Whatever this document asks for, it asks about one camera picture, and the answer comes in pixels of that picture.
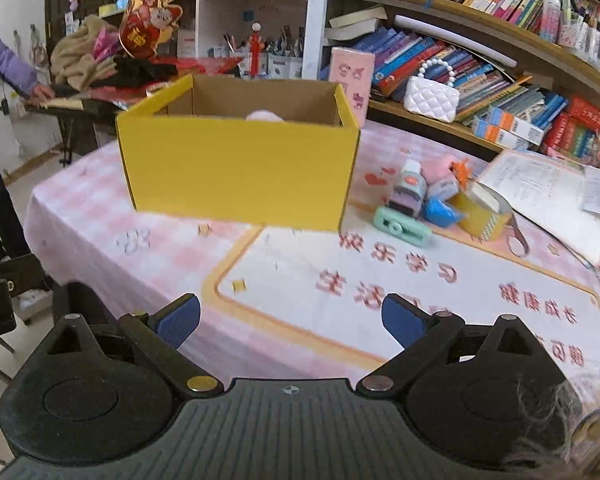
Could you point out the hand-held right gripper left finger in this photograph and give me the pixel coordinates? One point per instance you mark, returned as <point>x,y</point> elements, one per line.
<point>180,321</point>

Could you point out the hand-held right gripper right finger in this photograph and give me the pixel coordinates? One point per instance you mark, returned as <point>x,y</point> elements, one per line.
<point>405,322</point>

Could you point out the blue plastic packet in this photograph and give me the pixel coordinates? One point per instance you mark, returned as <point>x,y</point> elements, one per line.
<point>442,210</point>

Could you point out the yellow cardboard box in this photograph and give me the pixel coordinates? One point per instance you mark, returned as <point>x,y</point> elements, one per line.
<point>230,170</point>

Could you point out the pink checkered tablecloth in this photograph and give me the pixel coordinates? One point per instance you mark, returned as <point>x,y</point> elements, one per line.
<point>130,240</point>

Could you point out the lilac white small bottle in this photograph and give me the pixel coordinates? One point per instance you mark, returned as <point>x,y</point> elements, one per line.
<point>409,185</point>

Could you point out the lilac packet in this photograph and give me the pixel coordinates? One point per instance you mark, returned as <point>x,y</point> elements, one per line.
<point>442,190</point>

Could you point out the white paper sheets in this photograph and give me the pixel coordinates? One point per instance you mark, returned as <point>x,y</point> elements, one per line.
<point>545,200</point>

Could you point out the grey fur trim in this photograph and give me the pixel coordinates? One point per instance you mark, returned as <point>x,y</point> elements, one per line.
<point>555,435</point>

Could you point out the blue orange boxes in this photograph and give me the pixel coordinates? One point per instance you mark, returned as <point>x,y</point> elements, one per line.
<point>505,130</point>

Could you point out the pale pink soft item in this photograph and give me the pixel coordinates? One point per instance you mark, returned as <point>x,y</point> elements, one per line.
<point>265,116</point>

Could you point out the white quilted handbag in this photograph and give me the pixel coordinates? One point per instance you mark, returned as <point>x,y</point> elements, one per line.
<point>432,92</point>

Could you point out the pink cartoon box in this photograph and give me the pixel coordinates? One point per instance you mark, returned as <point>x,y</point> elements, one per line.
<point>350,85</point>

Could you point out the stack of flat books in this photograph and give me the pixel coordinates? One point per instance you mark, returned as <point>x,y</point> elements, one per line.
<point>520,105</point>

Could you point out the black cloth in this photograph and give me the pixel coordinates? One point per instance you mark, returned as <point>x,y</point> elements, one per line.
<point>140,70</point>

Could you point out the red plastic sheet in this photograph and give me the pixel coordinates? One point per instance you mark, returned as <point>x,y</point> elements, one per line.
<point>200,65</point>

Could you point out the beige cloth pile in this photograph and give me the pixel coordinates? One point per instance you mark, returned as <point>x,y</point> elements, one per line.
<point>77,55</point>

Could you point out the row of red books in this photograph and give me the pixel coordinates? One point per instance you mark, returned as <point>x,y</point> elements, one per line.
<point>585,130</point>

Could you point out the row of blue leaning books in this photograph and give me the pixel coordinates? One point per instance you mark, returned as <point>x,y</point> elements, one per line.
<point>405,55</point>

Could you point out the white pen cup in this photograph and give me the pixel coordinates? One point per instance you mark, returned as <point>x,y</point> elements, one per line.
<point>296,66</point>
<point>280,64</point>

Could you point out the red figurine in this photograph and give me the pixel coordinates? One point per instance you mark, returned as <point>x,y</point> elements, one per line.
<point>254,50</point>

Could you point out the pink plastic bag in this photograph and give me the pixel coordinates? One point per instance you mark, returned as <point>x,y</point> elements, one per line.
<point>102,42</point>

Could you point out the white rolled paper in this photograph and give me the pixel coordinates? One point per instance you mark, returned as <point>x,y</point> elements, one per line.
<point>455,42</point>

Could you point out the stack of thick white books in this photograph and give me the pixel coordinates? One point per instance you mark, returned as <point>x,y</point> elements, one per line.
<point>355,22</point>

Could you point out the red gold festive decoration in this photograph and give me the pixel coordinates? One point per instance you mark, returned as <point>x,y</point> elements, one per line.
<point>147,15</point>

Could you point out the white shelf cabinet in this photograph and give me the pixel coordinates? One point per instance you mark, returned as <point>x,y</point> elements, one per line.
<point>230,15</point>

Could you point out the wooden bookshelf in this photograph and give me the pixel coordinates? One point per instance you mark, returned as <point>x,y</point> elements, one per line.
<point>480,20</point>

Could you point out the row of stationery packs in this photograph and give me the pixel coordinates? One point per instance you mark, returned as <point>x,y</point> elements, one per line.
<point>587,35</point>

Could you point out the clear bottle white cap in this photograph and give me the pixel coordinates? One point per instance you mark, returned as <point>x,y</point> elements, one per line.
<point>550,10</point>

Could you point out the white upright post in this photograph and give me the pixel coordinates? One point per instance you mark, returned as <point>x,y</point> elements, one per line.
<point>319,10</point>

